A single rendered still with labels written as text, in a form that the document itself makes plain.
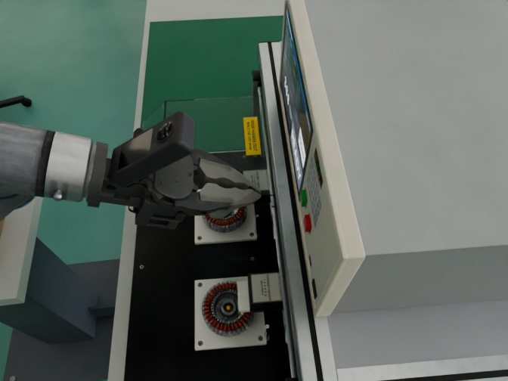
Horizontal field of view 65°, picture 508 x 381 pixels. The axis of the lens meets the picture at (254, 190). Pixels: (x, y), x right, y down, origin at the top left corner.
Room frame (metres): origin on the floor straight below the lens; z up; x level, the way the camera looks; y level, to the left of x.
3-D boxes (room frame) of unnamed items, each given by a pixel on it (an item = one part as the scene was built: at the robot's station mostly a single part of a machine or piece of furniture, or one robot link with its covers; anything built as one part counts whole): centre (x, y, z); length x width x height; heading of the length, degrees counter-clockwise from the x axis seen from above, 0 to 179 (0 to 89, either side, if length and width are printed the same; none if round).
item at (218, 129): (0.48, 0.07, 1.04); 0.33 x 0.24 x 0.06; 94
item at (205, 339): (0.24, 0.05, 0.78); 0.15 x 0.15 x 0.01; 4
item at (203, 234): (0.48, 0.07, 0.78); 0.15 x 0.15 x 0.01; 4
